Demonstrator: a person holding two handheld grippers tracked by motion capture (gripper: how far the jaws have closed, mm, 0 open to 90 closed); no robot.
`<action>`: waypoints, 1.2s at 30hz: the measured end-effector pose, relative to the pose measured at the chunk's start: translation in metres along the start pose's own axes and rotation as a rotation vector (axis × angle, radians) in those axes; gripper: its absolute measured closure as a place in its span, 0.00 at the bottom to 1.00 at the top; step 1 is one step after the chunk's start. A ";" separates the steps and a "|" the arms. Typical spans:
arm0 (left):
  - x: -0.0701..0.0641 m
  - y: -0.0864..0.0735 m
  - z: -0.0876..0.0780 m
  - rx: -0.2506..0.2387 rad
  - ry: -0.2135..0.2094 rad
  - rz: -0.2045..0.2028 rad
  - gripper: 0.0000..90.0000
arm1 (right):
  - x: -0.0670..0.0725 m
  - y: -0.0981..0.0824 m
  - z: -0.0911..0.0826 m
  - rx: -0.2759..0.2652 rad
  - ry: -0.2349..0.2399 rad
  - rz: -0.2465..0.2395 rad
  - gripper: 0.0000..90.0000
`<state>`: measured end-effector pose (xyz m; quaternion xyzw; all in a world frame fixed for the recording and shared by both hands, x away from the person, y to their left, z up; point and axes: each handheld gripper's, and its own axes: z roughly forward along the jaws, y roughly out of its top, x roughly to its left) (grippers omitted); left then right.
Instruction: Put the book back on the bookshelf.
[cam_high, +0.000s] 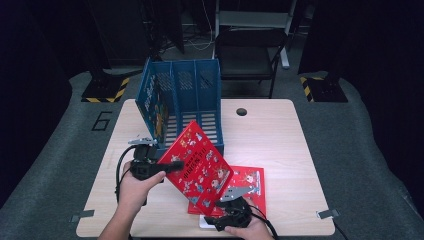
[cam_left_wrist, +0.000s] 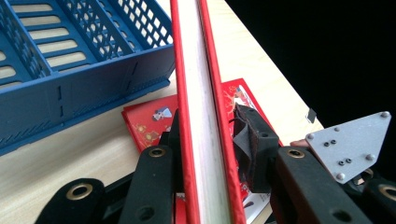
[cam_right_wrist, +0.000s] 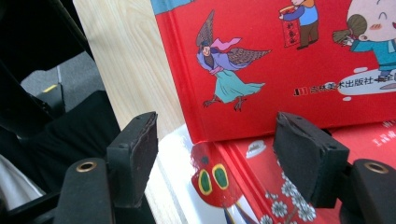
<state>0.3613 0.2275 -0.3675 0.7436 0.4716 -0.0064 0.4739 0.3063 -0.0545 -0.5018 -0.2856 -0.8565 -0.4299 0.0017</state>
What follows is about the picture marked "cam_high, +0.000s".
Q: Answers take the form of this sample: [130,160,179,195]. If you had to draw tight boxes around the hazard-striped black stand base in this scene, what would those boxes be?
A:
[80,68,144,104]
[299,75,349,103]

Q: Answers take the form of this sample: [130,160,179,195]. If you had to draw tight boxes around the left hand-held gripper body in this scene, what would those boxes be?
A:
[128,137,167,183]

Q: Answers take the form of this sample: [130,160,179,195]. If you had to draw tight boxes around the blue plastic file rack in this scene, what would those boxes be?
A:
[134,58,225,158]

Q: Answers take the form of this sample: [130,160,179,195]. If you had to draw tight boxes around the blue picture book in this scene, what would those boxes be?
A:
[135,71,169,148]

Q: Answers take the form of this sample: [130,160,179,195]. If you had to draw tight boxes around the left hand-held gripper cable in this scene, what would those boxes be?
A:
[114,144,138,204]

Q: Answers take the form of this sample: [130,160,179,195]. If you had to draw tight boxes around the hand-held gripper cable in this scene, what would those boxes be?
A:
[248,203,279,240]
[114,144,138,204]

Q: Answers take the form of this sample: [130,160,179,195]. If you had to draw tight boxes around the grey tape piece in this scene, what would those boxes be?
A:
[70,209,96,223]
[315,208,340,220]

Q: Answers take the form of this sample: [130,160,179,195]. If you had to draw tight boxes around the person's left hand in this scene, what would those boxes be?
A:
[118,160,167,208]

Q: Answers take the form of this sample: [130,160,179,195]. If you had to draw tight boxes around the red picture book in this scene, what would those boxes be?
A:
[157,120,234,217]
[187,165,267,218]

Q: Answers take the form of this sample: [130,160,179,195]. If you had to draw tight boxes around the white floor cable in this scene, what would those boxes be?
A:
[184,31,214,52]

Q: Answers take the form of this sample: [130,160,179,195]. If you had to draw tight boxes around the black folding chair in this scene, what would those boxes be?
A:
[214,28,289,99]
[211,0,298,69]

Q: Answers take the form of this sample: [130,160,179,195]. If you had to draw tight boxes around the person's right hand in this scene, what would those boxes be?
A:
[224,198,275,240]

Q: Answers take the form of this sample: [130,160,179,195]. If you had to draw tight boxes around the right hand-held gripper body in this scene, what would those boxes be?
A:
[215,185,256,229]

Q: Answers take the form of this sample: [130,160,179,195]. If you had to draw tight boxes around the dark curtain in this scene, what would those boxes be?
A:
[0,0,101,204]
[296,0,424,214]

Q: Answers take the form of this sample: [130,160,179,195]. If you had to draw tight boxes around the black floor cable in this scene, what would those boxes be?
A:
[333,221,350,240]

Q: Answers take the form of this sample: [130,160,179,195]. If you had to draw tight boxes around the right hand-held gripper cable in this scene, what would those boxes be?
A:
[248,203,279,240]

